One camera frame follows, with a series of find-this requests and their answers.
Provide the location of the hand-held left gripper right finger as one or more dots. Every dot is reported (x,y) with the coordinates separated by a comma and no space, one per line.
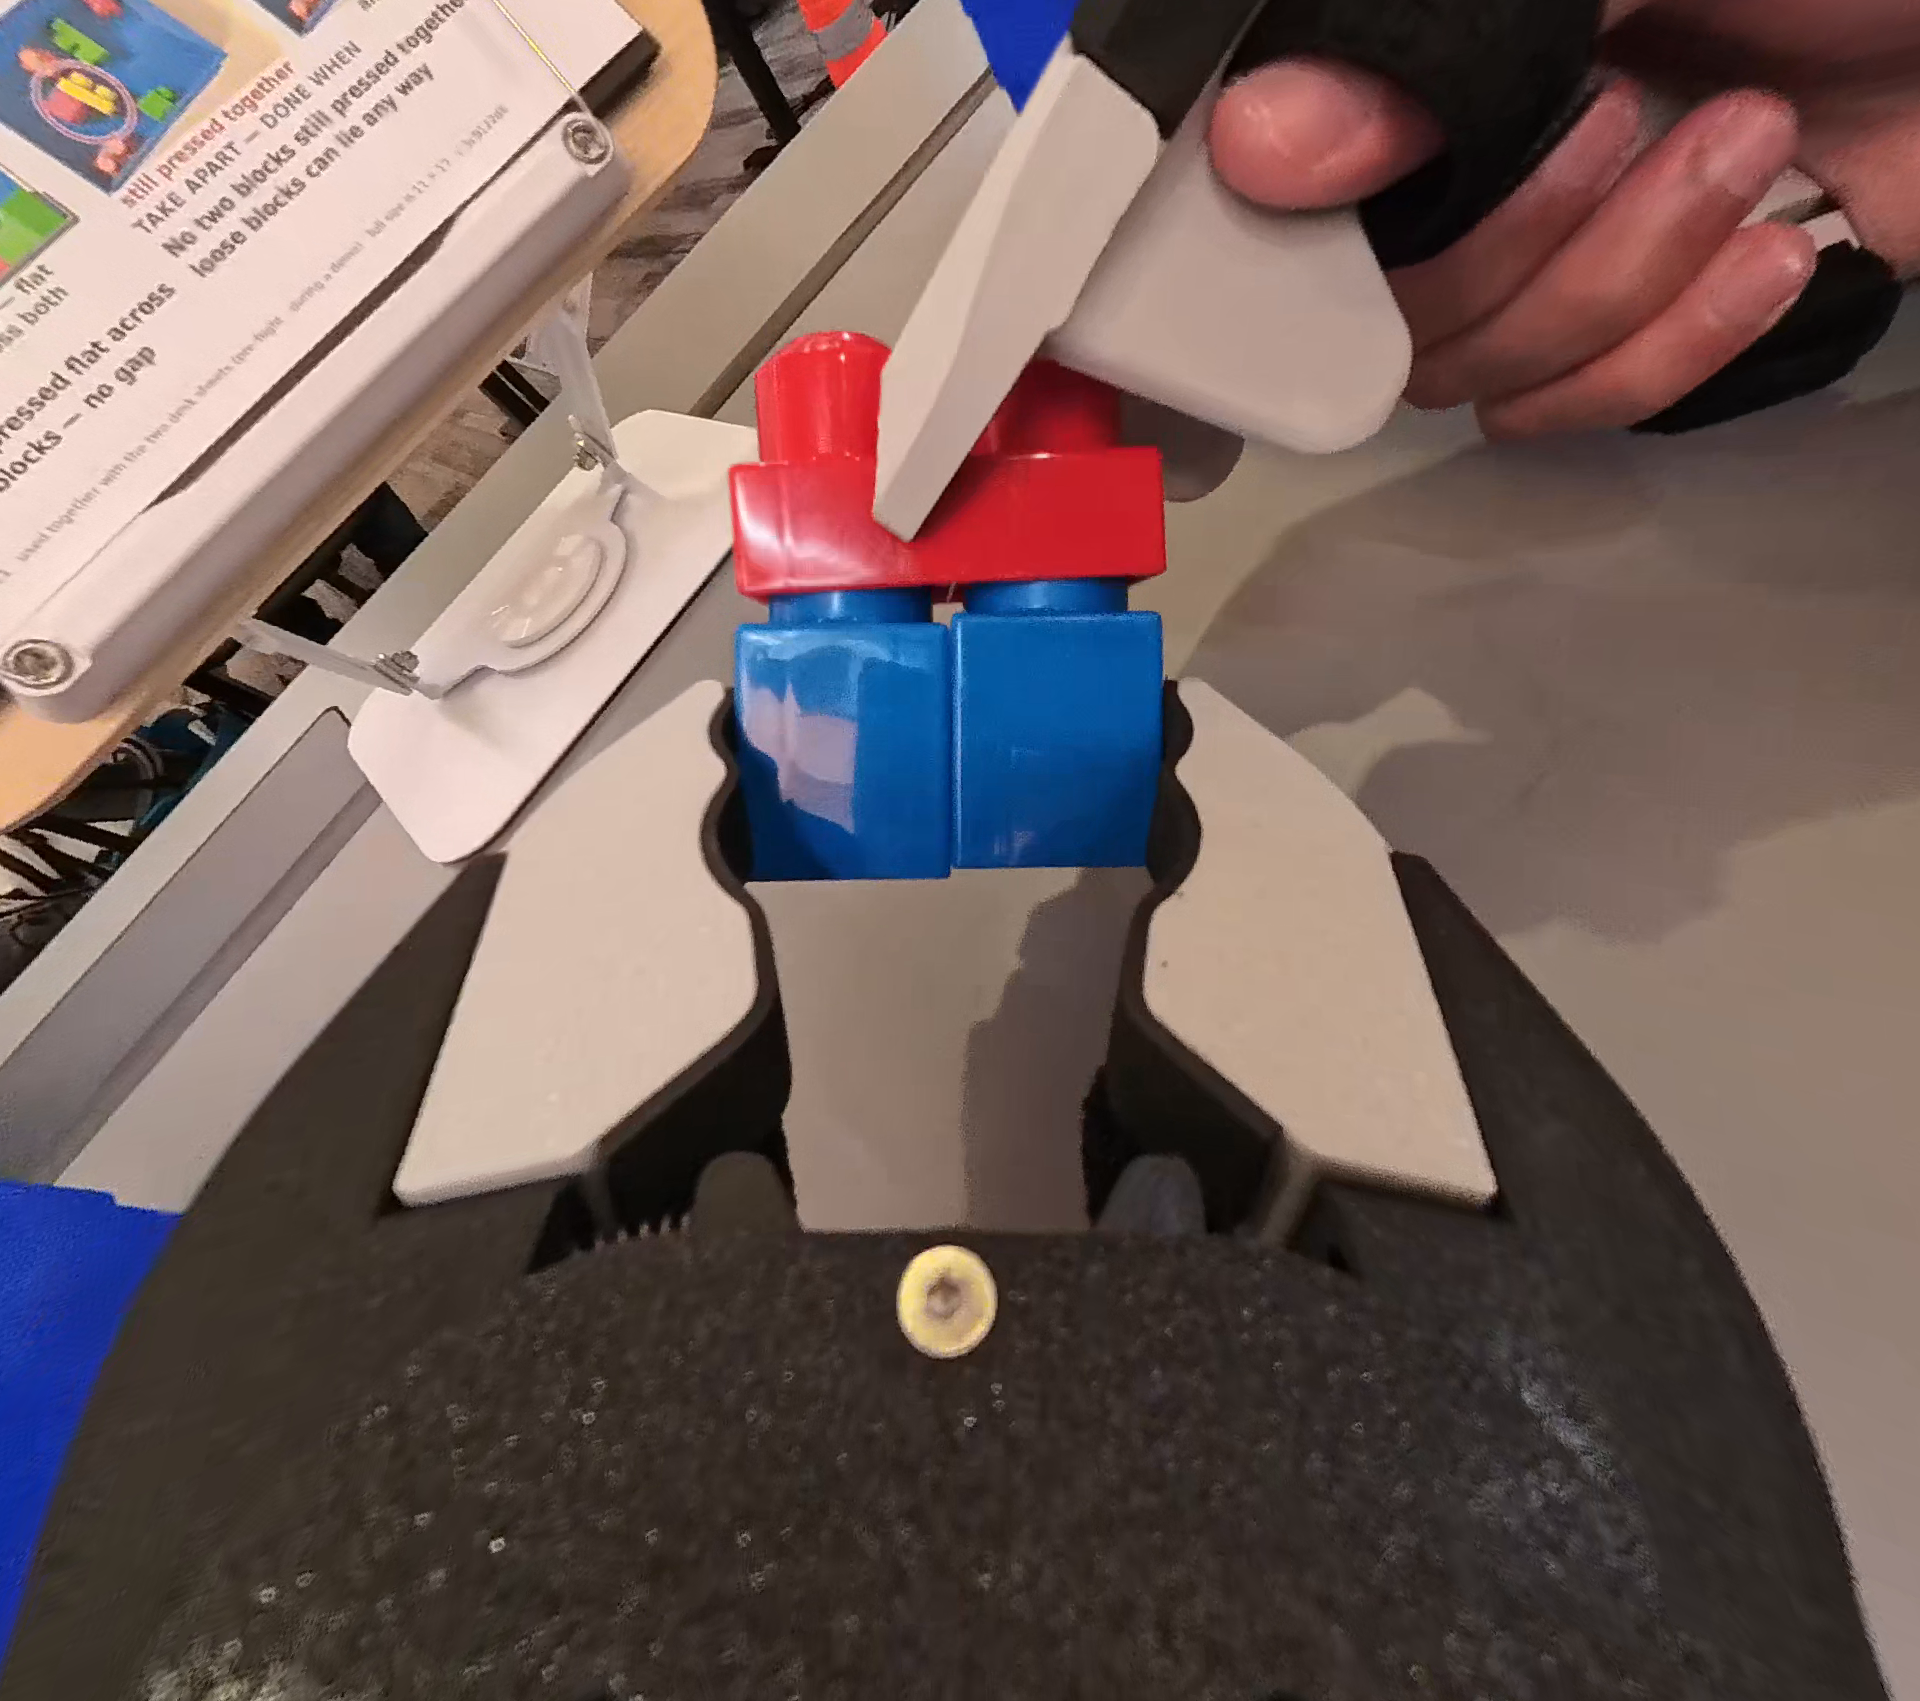
(1320,1011)

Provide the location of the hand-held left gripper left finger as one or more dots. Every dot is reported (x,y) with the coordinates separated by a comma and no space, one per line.
(601,981)

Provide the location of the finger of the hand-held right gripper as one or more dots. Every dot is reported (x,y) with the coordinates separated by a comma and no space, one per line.
(1004,261)

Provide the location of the red two-stud toy block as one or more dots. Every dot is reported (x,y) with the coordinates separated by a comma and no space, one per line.
(1050,523)

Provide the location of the blue tall toy block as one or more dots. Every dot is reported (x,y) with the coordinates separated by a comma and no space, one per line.
(841,741)

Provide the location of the blue divided plastic bin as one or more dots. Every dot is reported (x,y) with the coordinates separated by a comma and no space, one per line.
(61,1355)

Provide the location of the grey desk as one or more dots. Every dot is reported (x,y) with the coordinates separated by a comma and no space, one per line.
(1575,758)

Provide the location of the person's right hand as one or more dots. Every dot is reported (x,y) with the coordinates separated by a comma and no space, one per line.
(1754,7)

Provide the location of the printed instruction sheet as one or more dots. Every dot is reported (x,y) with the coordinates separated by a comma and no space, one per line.
(224,232)

